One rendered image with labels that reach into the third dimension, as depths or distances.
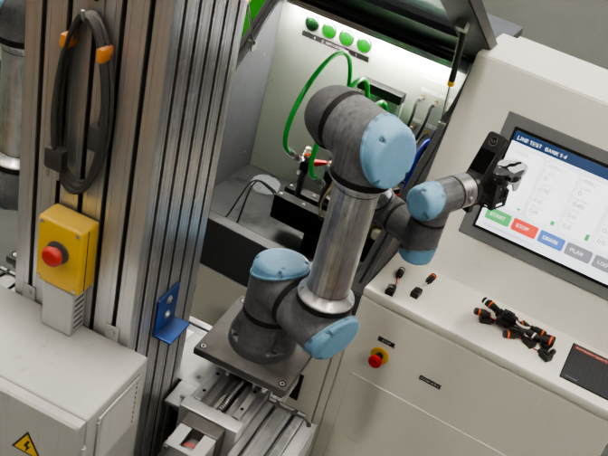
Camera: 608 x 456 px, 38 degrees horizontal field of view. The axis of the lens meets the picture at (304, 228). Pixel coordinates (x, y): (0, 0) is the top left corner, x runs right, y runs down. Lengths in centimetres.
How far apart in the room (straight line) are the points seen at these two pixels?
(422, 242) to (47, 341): 78
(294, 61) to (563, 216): 98
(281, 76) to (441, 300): 93
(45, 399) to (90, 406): 7
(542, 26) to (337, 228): 480
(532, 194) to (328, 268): 84
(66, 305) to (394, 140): 63
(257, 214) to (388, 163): 127
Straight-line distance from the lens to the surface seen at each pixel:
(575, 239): 234
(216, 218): 246
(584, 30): 626
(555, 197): 233
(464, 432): 242
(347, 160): 152
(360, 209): 157
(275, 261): 180
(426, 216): 179
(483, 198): 194
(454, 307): 233
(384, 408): 248
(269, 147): 293
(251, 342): 187
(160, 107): 132
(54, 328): 162
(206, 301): 260
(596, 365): 236
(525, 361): 226
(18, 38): 182
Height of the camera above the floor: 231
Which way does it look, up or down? 33 degrees down
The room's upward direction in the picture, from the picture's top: 15 degrees clockwise
